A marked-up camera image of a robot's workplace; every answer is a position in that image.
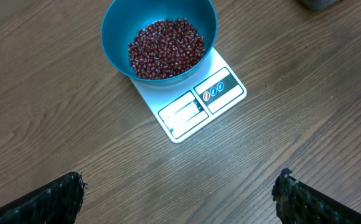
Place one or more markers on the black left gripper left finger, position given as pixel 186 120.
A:
pixel 59 201

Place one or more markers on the red beans in bowl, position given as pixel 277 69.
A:
pixel 165 49

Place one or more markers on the blue bowl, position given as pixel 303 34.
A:
pixel 124 18

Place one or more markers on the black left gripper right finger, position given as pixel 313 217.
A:
pixel 298 203

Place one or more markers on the clear plastic food container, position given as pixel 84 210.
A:
pixel 318 5

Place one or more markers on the white digital kitchen scale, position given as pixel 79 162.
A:
pixel 186 107

